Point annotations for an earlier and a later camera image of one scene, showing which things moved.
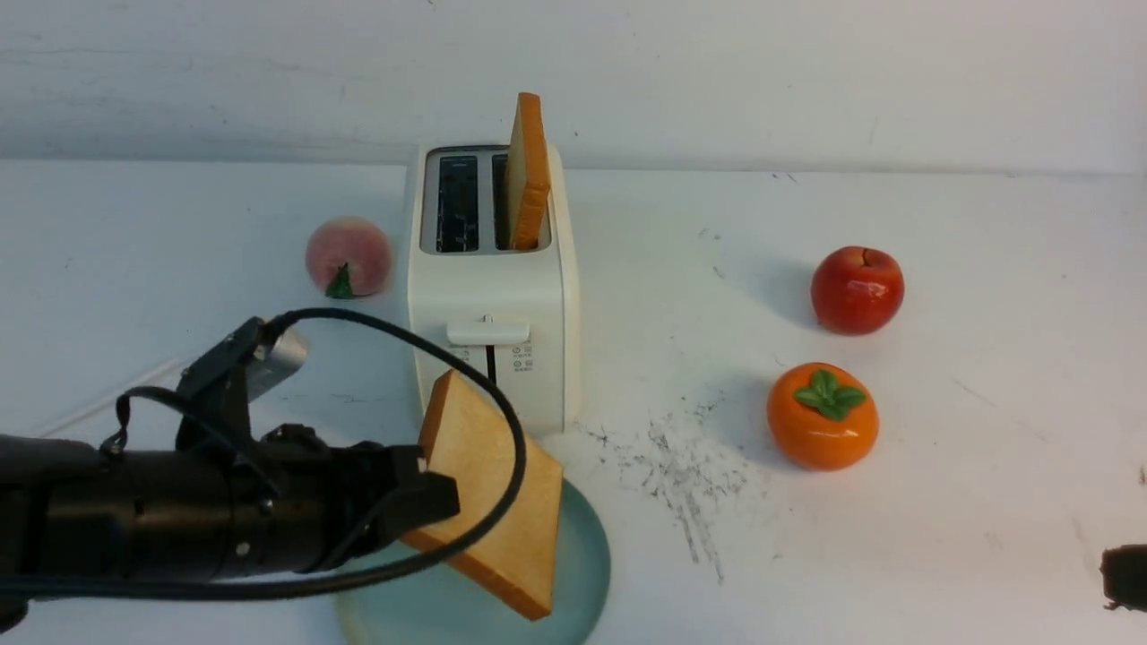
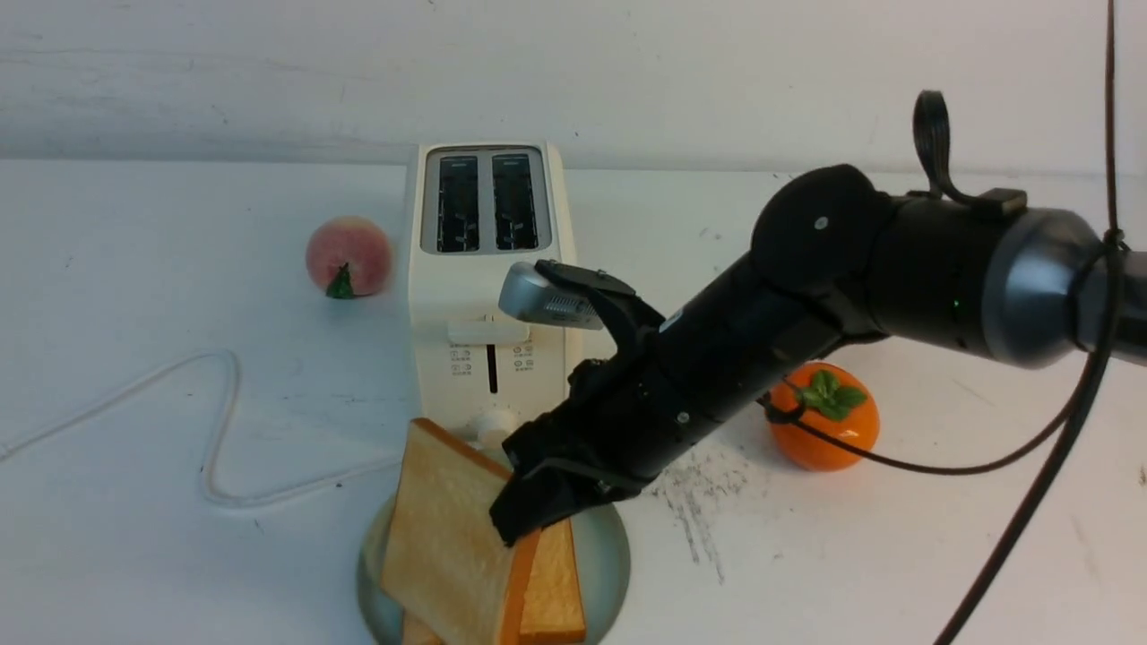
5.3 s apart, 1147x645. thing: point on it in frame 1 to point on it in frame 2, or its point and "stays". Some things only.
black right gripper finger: [1124, 572] to [543, 494]
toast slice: [527, 174] to [446, 563]
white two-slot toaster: [515, 312] stays
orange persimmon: [823, 416] stays
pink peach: [349, 258] stays
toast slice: [466, 441] to [544, 601]
